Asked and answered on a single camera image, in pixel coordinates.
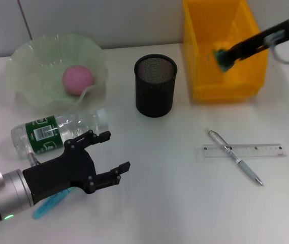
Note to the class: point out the black mesh pen holder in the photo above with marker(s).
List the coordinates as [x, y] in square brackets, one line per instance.
[154, 96]

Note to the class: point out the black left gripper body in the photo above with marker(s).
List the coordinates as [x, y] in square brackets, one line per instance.
[63, 172]

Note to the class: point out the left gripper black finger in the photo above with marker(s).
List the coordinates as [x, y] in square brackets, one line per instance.
[113, 175]
[96, 137]

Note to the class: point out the clear plastic ruler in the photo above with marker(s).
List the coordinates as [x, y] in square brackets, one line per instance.
[261, 150]

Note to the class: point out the left gripper silver plug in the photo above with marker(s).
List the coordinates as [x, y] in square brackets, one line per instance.
[32, 160]

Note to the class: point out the clear bottle green label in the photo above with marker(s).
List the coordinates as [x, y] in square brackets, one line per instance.
[45, 132]

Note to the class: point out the blue teal scissors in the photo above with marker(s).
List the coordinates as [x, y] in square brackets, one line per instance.
[45, 207]

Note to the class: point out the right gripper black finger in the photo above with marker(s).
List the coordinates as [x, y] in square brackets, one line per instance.
[248, 54]
[243, 45]

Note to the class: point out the pale green glass fruit bowl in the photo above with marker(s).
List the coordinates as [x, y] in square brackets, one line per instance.
[37, 63]

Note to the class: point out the pink peach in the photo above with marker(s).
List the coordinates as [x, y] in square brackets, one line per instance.
[78, 80]

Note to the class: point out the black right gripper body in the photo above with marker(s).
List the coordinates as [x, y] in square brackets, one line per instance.
[276, 33]

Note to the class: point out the yellow plastic bin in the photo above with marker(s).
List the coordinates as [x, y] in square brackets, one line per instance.
[210, 84]

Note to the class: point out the silver ballpoint pen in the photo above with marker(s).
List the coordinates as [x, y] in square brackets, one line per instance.
[235, 157]

